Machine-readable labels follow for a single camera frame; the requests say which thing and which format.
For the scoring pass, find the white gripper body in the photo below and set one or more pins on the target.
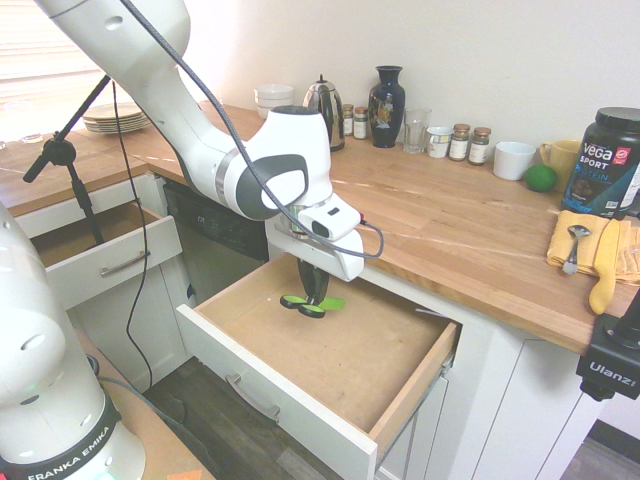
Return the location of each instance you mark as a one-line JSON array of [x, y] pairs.
[[350, 260]]

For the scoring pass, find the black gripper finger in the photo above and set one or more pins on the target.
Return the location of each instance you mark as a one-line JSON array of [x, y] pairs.
[[306, 280], [322, 287]]

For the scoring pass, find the green and black scissors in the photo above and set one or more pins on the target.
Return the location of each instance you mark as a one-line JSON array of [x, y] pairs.
[[310, 309]]

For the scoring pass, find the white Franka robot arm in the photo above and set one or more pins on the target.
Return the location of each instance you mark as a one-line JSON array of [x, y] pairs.
[[165, 110]]

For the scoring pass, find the open wooden drawer white front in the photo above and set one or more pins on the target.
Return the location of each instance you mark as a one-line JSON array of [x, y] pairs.
[[330, 350]]

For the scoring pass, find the small open white drawer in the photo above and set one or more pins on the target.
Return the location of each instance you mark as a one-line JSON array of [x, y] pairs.
[[90, 255]]

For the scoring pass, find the dishwasher with dark panel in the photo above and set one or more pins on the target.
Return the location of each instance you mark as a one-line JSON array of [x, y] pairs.
[[220, 235]]

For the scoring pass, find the brown-lid spice jar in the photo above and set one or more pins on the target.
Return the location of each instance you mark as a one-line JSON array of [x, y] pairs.
[[479, 149], [458, 145], [360, 125], [348, 121]]

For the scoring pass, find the clear drinking glass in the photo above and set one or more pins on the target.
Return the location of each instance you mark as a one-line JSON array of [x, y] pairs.
[[416, 132]]

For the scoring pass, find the small white printed mug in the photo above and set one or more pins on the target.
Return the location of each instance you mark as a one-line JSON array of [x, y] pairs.
[[439, 144]]

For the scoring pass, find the stainless steel electric kettle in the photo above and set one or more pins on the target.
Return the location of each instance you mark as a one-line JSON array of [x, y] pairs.
[[327, 110]]

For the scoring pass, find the white base cabinet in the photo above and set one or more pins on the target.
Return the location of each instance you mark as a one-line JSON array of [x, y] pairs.
[[160, 325], [500, 390]]

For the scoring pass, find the dark blue ornate vase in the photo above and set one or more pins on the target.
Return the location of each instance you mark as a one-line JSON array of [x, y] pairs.
[[385, 110]]

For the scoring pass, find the plain white cup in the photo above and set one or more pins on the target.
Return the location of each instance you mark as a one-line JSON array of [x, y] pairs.
[[514, 161]]

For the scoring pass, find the green lime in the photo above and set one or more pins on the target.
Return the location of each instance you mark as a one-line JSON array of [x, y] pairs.
[[540, 178]]

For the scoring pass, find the yellow folded cloth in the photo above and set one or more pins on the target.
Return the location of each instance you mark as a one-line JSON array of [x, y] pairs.
[[560, 245]]

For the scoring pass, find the metal spoon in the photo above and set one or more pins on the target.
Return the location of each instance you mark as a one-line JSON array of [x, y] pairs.
[[579, 231]]

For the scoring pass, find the yellow mug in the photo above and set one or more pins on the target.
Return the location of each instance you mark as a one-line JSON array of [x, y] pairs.
[[565, 160]]

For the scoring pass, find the yellow banana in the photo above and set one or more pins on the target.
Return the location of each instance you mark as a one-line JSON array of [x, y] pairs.
[[604, 270]]

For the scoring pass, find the stack of plates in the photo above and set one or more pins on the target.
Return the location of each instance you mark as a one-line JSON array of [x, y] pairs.
[[114, 112]]

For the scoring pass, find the black protein powder tub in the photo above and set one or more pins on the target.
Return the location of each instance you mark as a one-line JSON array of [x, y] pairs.
[[600, 165]]

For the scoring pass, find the black boom stand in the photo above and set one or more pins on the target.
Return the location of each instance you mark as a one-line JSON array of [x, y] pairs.
[[60, 150]]

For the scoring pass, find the window blind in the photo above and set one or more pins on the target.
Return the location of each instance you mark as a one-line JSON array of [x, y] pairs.
[[30, 55]]

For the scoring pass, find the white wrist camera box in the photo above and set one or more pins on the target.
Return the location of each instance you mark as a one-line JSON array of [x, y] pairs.
[[332, 220]]

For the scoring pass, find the black camera clamp mount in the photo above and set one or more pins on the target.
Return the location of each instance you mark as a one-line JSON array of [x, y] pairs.
[[610, 360]]

